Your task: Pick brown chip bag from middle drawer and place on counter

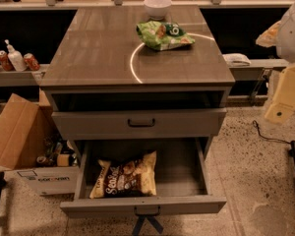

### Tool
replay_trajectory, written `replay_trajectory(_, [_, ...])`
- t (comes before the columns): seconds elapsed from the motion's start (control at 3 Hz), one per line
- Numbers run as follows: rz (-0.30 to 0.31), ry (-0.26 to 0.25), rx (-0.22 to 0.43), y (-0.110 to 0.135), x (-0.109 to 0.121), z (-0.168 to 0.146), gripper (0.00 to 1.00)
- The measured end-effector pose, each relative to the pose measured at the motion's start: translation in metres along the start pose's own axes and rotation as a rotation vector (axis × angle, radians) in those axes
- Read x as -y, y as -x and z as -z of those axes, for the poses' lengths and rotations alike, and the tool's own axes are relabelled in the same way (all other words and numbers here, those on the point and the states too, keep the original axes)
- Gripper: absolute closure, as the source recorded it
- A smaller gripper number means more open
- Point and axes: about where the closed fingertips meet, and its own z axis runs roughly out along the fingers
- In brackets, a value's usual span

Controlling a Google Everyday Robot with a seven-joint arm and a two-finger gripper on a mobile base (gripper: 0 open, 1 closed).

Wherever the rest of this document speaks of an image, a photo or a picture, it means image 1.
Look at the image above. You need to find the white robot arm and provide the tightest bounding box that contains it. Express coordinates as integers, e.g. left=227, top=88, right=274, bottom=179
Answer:
left=256, top=2, right=295, bottom=124

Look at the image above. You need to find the grey drawer cabinet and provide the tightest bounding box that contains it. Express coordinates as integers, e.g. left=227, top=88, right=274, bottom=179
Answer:
left=39, top=5, right=236, bottom=142

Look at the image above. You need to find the black cable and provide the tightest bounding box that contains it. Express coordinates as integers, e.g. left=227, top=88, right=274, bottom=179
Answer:
left=252, top=119, right=293, bottom=146

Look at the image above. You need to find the cardboard box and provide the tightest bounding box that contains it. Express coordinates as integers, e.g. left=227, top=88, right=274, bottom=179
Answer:
left=0, top=93, right=79, bottom=196

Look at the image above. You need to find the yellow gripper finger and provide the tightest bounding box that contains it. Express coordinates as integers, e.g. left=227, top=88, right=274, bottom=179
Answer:
left=265, top=64, right=295, bottom=124

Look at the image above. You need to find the brown chip bag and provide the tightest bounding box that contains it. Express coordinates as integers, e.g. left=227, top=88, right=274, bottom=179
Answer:
left=89, top=151, right=156, bottom=199

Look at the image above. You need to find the white pump bottle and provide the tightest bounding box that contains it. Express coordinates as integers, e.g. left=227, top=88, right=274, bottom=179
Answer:
left=5, top=39, right=27, bottom=72

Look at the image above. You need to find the red soda can right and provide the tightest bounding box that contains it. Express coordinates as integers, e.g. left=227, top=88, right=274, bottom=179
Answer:
left=24, top=53, right=40, bottom=71

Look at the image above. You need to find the green chip bag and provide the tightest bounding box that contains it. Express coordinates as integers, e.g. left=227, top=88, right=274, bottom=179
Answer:
left=136, top=21, right=195, bottom=51

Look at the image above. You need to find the red soda can left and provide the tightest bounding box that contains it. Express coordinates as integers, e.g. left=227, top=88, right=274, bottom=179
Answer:
left=0, top=50, right=14, bottom=71

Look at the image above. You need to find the closed upper drawer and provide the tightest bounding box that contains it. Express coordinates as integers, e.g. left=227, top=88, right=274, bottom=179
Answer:
left=52, top=108, right=226, bottom=140

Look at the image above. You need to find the white bowl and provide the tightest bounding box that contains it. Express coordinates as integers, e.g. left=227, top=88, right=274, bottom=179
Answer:
left=144, top=0, right=172, bottom=20

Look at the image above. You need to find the red soda can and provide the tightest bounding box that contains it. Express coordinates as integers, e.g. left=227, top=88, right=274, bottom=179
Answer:
left=0, top=50, right=14, bottom=71
left=24, top=53, right=40, bottom=71

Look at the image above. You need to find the white folded cloth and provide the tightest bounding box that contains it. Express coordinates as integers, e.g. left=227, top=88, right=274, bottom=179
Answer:
left=223, top=53, right=251, bottom=67

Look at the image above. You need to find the open lower drawer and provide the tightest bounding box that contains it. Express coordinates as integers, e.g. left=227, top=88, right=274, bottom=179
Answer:
left=59, top=137, right=228, bottom=219

